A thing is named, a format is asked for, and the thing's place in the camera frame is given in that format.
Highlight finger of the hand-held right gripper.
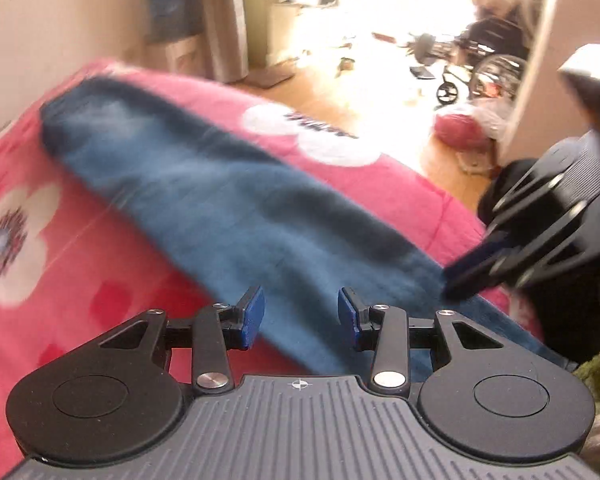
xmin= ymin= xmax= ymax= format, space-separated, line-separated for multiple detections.
xmin=445 ymin=220 xmax=593 ymax=302
xmin=450 ymin=175 xmax=583 ymax=281

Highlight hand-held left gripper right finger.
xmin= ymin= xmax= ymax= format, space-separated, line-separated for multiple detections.
xmin=337 ymin=287 xmax=506 ymax=395

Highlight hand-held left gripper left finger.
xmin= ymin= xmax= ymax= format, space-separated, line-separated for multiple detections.
xmin=99 ymin=285 xmax=267 ymax=395

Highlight blue jeans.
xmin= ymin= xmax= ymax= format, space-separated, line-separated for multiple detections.
xmin=37 ymin=75 xmax=576 ymax=386

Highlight red bag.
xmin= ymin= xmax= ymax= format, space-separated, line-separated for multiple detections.
xmin=432 ymin=105 xmax=491 ymax=148

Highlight white plastic bag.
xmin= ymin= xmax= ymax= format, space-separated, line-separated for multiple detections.
xmin=472 ymin=100 xmax=511 ymax=141

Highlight pink floral blanket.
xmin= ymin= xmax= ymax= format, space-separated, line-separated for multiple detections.
xmin=0 ymin=57 xmax=546 ymax=480

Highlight wheelchair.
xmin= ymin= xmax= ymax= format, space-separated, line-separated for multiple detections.
xmin=452 ymin=15 xmax=531 ymax=106

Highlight dark doormat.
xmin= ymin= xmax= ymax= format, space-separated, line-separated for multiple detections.
xmin=245 ymin=67 xmax=296 ymax=88

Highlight white water dispenser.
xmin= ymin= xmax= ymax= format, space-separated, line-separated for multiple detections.
xmin=145 ymin=35 xmax=201 ymax=78

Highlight beige curtain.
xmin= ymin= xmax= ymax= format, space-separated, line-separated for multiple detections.
xmin=172 ymin=0 xmax=251 ymax=83

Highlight blue water bottle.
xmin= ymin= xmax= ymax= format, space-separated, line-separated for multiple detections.
xmin=145 ymin=0 xmax=203 ymax=43

